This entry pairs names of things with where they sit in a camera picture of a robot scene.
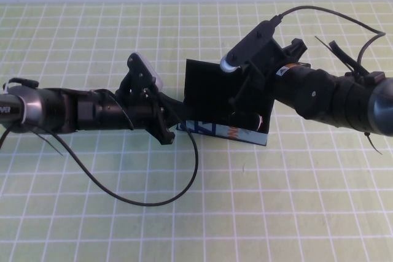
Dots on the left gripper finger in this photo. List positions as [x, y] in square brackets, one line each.
[175, 114]
[175, 102]

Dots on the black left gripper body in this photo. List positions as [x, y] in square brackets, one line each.
[153, 114]

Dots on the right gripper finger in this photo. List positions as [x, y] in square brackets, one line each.
[254, 108]
[241, 111]

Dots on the green checked tablecloth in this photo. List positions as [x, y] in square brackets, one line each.
[215, 213]

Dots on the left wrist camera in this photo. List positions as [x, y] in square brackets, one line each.
[141, 68]

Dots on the black printed glasses case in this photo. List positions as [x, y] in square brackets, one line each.
[208, 84]

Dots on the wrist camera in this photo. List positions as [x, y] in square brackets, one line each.
[141, 68]
[248, 44]

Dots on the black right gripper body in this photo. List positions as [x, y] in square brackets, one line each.
[261, 84]

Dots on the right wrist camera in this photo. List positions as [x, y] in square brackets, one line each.
[248, 44]

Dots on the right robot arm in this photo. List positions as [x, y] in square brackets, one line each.
[322, 96]

